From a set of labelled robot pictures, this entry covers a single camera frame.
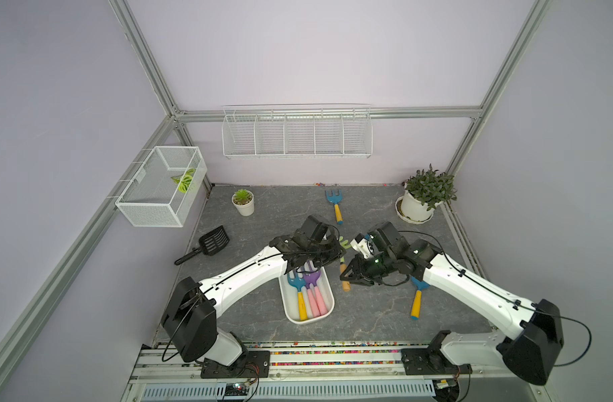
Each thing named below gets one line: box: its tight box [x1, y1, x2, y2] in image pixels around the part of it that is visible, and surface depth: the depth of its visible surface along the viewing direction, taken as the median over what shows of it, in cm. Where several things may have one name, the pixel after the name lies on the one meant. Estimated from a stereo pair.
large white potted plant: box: [400, 163, 459, 222], surface depth 96 cm
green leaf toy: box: [170, 168, 196, 194], surface depth 83 cm
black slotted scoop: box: [174, 225, 230, 266], surface depth 103 cm
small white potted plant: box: [231, 188, 255, 217], surface depth 107 cm
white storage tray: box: [278, 266, 335, 325], surface depth 87 cm
